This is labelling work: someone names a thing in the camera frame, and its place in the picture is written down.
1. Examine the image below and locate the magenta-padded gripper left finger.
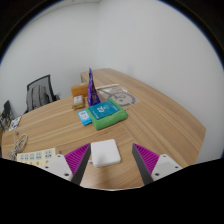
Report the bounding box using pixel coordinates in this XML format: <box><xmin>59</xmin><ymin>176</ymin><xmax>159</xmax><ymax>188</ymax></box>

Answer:
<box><xmin>42</xmin><ymin>143</ymin><xmax>92</xmax><ymax>186</ymax></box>

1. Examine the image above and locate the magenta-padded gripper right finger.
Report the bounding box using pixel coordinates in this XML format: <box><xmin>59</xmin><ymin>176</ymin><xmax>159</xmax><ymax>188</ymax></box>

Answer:
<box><xmin>131</xmin><ymin>143</ymin><xmax>185</xmax><ymax>186</ymax></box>

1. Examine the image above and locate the white charger block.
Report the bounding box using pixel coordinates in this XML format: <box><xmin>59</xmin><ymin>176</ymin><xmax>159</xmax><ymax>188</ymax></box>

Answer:
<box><xmin>90</xmin><ymin>138</ymin><xmax>122</xmax><ymax>168</ymax></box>

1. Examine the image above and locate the cream power strip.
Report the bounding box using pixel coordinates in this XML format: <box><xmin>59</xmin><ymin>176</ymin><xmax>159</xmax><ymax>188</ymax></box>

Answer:
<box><xmin>16</xmin><ymin>147</ymin><xmax>58</xmax><ymax>167</ymax></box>

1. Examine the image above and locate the small blue pack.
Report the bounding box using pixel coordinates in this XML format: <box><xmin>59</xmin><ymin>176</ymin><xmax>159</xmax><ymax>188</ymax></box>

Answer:
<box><xmin>77</xmin><ymin>109</ymin><xmax>93</xmax><ymax>126</ymax></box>

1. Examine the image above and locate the green and white leaflet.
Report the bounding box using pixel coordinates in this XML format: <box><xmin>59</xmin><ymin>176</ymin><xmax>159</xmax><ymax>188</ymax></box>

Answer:
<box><xmin>8</xmin><ymin>115</ymin><xmax>23</xmax><ymax>132</ymax></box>

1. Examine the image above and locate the small yellow box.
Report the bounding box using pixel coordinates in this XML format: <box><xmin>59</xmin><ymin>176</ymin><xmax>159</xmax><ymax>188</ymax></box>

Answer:
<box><xmin>72</xmin><ymin>94</ymin><xmax>86</xmax><ymax>111</ymax></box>

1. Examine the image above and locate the teal flat box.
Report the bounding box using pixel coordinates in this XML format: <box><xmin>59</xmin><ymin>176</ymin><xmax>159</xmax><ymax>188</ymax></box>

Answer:
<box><xmin>87</xmin><ymin>100</ymin><xmax>118</xmax><ymax>120</ymax></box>

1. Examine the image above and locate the grey backpack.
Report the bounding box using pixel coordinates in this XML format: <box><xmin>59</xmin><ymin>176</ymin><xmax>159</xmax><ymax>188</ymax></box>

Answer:
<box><xmin>29</xmin><ymin>84</ymin><xmax>51</xmax><ymax>111</ymax></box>

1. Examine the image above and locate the black product package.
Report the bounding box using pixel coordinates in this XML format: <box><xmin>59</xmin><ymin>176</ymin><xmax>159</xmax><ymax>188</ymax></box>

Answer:
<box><xmin>0</xmin><ymin>100</ymin><xmax>16</xmax><ymax>131</ymax></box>

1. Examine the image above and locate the orange box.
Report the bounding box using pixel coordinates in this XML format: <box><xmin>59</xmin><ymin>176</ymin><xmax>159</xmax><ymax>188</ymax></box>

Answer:
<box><xmin>70</xmin><ymin>83</ymin><xmax>90</xmax><ymax>98</ymax></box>

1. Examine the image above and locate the purple standing package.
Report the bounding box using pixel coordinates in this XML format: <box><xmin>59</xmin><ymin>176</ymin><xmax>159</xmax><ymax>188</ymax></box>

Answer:
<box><xmin>87</xmin><ymin>67</ymin><xmax>102</xmax><ymax>107</ymax></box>

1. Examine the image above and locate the black mesh office chair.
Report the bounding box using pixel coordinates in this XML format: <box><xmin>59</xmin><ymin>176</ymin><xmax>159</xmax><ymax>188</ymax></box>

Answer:
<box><xmin>25</xmin><ymin>74</ymin><xmax>61</xmax><ymax>113</ymax></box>

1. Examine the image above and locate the grey coiled power cable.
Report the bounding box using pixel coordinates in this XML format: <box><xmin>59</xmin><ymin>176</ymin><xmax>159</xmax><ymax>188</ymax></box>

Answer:
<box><xmin>7</xmin><ymin>130</ymin><xmax>29</xmax><ymax>161</ymax></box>

